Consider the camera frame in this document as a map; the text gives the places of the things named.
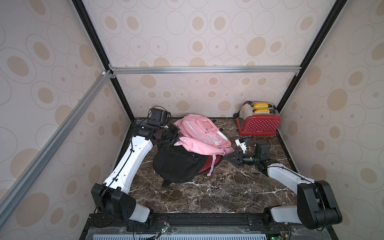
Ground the aluminium rail left wall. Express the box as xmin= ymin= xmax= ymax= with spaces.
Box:
xmin=1 ymin=70 xmax=112 ymax=227

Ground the red backpack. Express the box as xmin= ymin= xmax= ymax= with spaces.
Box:
xmin=198 ymin=155 xmax=223 ymax=175

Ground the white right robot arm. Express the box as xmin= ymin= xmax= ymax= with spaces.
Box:
xmin=224 ymin=151 xmax=343 ymax=230

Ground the pink backpack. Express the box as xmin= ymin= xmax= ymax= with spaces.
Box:
xmin=175 ymin=114 xmax=234 ymax=170

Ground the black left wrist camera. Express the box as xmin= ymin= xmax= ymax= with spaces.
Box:
xmin=147 ymin=106 xmax=172 ymax=128

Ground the yellow toast slice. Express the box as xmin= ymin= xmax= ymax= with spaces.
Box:
xmin=253 ymin=103 xmax=272 ymax=109
xmin=254 ymin=109 xmax=270 ymax=115

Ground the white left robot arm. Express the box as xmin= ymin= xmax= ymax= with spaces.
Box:
xmin=91 ymin=123 xmax=181 ymax=223

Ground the black backpack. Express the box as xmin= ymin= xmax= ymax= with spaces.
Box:
xmin=153 ymin=144 xmax=212 ymax=188

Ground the yellow toast slice rear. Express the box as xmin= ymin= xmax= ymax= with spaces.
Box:
xmin=253 ymin=103 xmax=272 ymax=109

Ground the red polka dot toaster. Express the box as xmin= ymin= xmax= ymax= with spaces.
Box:
xmin=233 ymin=101 xmax=282 ymax=136

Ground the horizontal aluminium rail back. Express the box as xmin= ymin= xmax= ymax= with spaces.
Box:
xmin=111 ymin=65 xmax=302 ymax=75

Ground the yellow toast slice front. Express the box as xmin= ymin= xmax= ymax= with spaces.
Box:
xmin=254 ymin=109 xmax=270 ymax=115

